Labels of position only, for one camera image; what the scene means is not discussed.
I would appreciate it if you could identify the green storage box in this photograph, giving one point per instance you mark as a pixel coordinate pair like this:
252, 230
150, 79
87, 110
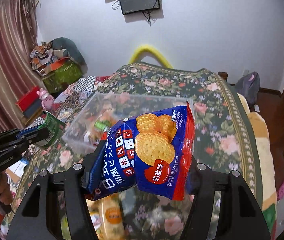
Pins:
59, 79

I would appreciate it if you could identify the striped maroon curtain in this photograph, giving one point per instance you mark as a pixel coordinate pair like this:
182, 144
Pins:
18, 36

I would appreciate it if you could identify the grey backpack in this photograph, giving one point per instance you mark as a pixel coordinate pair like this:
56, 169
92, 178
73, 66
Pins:
248, 86

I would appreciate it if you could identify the yellow curved headboard tube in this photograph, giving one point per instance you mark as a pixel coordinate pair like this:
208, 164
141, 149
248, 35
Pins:
147, 50

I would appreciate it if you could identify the patchwork quilt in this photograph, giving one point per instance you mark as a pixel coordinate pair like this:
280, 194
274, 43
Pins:
75, 95

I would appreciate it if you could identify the beige fleece blanket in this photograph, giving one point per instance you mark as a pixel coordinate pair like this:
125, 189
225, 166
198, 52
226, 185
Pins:
262, 137

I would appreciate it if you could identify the blue biscuit bag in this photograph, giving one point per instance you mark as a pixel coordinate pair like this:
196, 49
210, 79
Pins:
152, 151

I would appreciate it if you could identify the clear plastic storage bin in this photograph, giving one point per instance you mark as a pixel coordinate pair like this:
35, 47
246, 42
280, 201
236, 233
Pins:
114, 107

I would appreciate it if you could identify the green snack box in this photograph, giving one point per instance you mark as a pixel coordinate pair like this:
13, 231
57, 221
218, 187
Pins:
49, 131

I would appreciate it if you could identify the yellow cracker pack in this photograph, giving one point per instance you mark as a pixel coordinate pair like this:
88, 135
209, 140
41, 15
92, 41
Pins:
110, 214

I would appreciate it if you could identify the red box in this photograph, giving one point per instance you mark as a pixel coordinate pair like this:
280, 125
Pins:
29, 103

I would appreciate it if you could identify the floral green bedspread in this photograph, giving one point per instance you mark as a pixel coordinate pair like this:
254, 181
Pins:
224, 138

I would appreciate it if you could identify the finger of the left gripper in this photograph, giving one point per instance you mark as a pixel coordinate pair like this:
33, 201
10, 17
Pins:
41, 142
33, 132

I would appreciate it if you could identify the pink plush toy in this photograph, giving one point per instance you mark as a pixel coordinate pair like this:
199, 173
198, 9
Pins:
46, 98

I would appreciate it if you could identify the grey plush pillow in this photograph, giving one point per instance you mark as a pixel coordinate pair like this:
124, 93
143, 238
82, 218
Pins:
69, 45

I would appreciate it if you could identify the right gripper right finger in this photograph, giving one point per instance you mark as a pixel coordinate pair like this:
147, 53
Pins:
240, 216

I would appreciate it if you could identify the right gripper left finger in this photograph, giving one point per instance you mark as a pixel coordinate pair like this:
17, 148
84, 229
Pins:
52, 195

